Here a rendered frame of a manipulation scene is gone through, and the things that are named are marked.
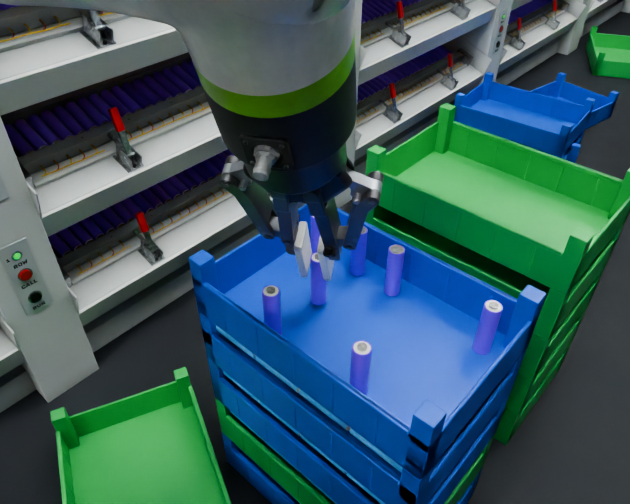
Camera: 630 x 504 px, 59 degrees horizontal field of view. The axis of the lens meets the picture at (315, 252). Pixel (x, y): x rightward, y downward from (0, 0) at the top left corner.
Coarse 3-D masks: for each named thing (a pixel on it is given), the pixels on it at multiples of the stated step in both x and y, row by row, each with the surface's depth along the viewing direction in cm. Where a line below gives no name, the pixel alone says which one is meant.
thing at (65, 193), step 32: (160, 64) 97; (192, 64) 101; (64, 96) 87; (96, 96) 89; (128, 96) 91; (160, 96) 94; (192, 96) 94; (32, 128) 83; (64, 128) 84; (96, 128) 85; (128, 128) 88; (160, 128) 91; (192, 128) 93; (32, 160) 78; (64, 160) 83; (96, 160) 83; (128, 160) 83; (160, 160) 87; (192, 160) 93; (32, 192) 72; (64, 192) 79; (96, 192) 81; (128, 192) 86; (64, 224) 80
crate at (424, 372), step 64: (192, 256) 58; (256, 256) 66; (384, 256) 66; (256, 320) 54; (320, 320) 61; (384, 320) 61; (448, 320) 61; (512, 320) 55; (320, 384) 51; (384, 384) 54; (448, 384) 54; (384, 448) 49
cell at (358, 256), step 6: (366, 228) 63; (366, 234) 63; (360, 240) 63; (366, 240) 63; (360, 246) 63; (366, 246) 64; (354, 252) 64; (360, 252) 64; (354, 258) 65; (360, 258) 64; (354, 264) 65; (360, 264) 65; (354, 270) 66; (360, 270) 66
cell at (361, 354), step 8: (360, 344) 50; (368, 344) 50; (352, 352) 50; (360, 352) 49; (368, 352) 49; (352, 360) 50; (360, 360) 50; (368, 360) 50; (352, 368) 51; (360, 368) 50; (368, 368) 51; (352, 376) 52; (360, 376) 51; (368, 376) 52; (352, 384) 52; (360, 384) 52; (368, 384) 53
